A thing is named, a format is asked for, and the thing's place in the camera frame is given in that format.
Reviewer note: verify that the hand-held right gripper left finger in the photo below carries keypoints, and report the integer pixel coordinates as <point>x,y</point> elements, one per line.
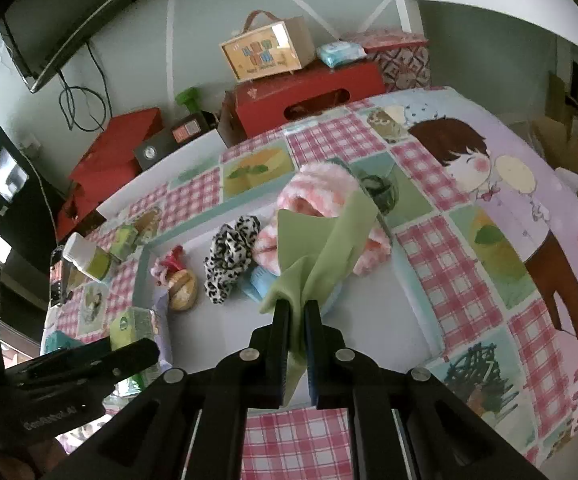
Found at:
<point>274,360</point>

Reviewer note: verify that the bread-shaped toy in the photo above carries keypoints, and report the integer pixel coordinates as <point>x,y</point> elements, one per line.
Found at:
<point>184,290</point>

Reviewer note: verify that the black television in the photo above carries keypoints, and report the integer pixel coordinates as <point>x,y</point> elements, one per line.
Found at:
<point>69,10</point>

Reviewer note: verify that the brown cardboard box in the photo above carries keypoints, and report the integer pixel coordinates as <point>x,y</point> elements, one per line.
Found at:
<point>569,125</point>

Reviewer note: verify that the black monitor device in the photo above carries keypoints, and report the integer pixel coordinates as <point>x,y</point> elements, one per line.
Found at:
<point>34,215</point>

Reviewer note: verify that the light green cloth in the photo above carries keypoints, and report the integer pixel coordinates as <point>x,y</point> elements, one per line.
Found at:
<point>329,250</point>

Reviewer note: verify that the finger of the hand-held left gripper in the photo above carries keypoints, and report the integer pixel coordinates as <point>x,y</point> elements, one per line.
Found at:
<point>134,355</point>
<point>69,355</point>

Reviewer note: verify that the pink white striped fluffy cloth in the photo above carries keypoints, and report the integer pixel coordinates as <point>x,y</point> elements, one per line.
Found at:
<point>314,185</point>

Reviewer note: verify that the white-capped bottle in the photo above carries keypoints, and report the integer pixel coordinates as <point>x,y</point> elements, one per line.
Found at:
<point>91,260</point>

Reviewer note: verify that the small black monitor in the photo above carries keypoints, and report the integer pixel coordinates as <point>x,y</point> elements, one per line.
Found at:
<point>1,175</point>

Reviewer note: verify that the teal tissue packet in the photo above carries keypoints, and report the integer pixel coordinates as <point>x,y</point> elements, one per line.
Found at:
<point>61,341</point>

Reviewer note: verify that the white wall outlet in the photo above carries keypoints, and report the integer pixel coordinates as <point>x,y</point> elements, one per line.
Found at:
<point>30,142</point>

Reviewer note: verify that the green tissue packet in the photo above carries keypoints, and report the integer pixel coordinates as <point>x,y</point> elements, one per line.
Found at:
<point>134,325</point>
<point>125,242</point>

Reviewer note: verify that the black box with labels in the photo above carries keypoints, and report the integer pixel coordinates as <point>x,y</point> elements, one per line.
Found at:
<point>164,152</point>

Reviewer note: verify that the smartphone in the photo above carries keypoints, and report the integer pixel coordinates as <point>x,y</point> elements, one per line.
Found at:
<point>58,280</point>

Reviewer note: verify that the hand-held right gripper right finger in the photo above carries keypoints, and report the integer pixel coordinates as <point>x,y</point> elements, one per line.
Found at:
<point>314,360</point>

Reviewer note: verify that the leopard print scrunchie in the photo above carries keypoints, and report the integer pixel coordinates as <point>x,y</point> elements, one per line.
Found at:
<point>229,260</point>

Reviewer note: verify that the red patterned box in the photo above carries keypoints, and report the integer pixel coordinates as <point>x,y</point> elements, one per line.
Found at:
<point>404,65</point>

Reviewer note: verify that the green dumbbell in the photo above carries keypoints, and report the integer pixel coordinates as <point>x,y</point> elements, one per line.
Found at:
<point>189,102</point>

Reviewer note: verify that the person's left hand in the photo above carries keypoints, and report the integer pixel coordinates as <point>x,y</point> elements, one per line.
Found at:
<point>49,457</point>

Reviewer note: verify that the checked printed tablecloth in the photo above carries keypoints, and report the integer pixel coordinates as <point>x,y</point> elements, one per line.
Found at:
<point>419,260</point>

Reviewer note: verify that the light blue wipes pack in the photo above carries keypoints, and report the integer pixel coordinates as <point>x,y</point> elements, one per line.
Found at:
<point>341,54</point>

